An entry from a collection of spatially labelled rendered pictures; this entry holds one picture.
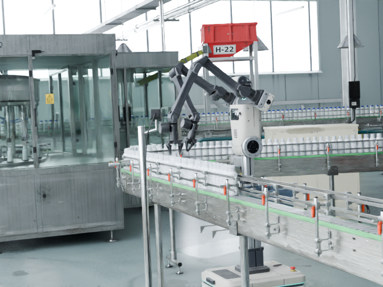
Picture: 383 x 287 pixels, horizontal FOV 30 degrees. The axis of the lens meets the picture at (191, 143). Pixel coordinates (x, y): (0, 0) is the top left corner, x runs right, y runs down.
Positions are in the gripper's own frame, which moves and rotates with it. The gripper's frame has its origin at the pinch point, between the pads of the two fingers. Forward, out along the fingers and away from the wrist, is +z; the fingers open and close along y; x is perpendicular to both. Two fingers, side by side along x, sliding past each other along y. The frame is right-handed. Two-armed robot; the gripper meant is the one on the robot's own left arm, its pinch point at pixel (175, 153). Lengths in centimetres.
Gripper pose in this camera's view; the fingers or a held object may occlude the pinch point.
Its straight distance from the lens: 481.4
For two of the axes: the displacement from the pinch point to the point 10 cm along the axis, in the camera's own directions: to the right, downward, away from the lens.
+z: 0.5, 10.0, 0.6
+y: 9.3, -0.7, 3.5
